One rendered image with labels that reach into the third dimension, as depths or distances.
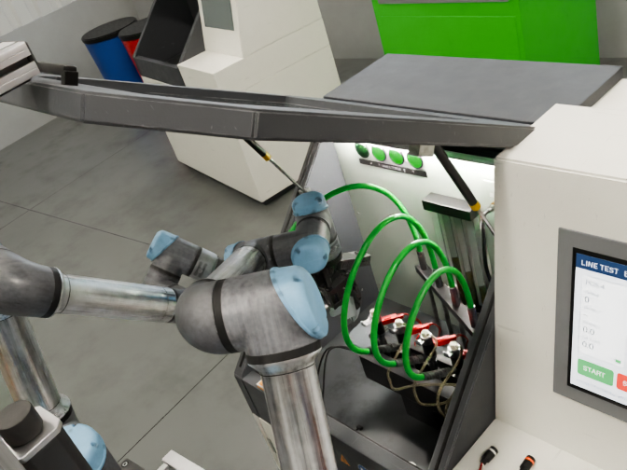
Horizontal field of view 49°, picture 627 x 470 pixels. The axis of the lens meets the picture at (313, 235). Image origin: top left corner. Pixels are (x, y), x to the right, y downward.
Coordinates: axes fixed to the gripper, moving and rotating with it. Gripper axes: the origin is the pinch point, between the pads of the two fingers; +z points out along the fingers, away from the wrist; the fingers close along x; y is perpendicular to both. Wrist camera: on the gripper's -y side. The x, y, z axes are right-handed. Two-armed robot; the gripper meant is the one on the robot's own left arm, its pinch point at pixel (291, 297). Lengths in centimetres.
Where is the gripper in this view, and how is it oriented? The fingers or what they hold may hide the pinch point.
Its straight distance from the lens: 169.0
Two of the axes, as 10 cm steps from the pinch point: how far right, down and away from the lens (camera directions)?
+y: -4.7, 8.5, 2.3
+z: 8.8, 4.3, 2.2
